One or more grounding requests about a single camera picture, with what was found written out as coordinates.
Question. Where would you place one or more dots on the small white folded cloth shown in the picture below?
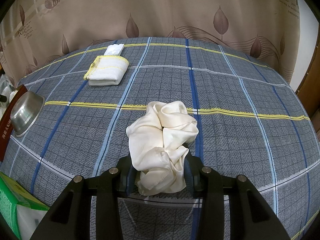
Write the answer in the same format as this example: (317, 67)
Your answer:
(114, 50)

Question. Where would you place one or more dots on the beige printed curtain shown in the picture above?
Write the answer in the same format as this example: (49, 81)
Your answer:
(36, 32)

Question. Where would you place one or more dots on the cream satin cloth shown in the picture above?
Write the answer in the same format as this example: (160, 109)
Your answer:
(156, 146)

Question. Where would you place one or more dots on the white yellow-edged towel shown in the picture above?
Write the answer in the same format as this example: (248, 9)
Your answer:
(106, 70)

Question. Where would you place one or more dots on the green white tissue box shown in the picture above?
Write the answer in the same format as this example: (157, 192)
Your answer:
(21, 211)

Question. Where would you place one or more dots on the stainless steel bowl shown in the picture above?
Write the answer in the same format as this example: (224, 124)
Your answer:
(25, 112)

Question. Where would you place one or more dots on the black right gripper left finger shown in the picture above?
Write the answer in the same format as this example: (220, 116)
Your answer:
(69, 216)

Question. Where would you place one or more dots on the gold red tin tray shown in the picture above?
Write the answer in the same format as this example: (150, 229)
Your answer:
(6, 124)

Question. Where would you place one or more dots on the grey plaid tablecloth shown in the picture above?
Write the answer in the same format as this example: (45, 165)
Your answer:
(251, 173)

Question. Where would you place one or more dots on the brown wooden door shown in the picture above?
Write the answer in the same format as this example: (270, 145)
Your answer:
(308, 94)

